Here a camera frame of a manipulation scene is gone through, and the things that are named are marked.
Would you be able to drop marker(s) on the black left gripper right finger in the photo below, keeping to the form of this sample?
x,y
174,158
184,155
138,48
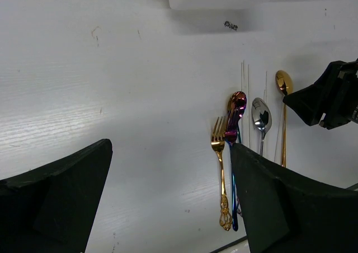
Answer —
x,y
284,211

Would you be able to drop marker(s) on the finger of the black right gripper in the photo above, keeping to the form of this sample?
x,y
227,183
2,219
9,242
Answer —
x,y
318,103

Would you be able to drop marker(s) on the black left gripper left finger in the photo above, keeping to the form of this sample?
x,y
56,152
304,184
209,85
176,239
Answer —
x,y
53,207

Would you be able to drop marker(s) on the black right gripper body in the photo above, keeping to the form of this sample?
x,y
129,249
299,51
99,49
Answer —
x,y
345,96

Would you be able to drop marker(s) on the gold spoon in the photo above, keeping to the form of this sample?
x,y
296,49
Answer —
x,y
285,85

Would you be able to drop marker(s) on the iridescent blue fork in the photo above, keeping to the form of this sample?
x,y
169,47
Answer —
x,y
233,185

